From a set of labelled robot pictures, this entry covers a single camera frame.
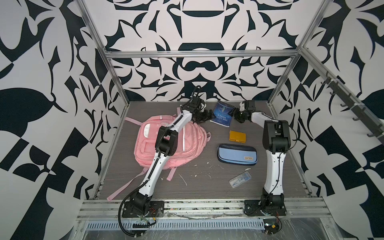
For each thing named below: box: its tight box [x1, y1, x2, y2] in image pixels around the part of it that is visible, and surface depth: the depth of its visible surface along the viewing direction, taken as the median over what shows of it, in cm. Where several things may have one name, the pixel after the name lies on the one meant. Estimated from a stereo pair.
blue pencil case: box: [217, 143, 258, 166], surface depth 91 cm
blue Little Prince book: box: [209, 100, 236, 128], surface depth 114 cm
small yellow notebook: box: [229, 130, 246, 144], surface depth 101 cm
